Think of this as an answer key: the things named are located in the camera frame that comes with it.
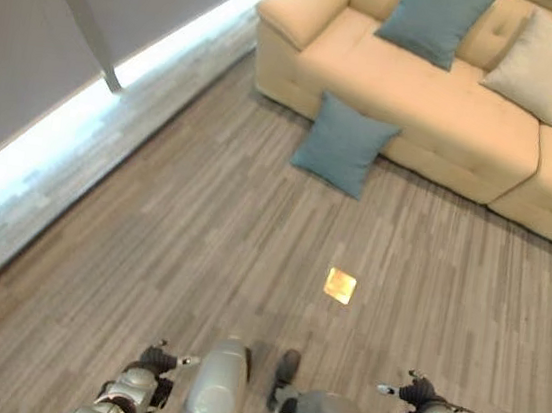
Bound silver left robot leg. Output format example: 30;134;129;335
178;334;256;413

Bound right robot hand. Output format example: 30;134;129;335
374;363;450;413

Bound brass floor outlet plate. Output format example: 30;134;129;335
320;266;360;307

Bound silver robot leg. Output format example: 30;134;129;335
264;346;379;413
178;334;256;413

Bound beige square cushion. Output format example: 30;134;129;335
474;1;552;128

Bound silver right robot leg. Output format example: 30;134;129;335
264;346;379;413

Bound beige fabric sofa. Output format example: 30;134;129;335
230;0;552;257

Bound teal square cushion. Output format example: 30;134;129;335
370;0;500;77
286;86;406;205

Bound white floor lamp stand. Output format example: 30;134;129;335
17;0;134;95

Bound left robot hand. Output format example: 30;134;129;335
136;335;205;382

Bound grey roller window blind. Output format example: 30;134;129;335
0;0;263;213

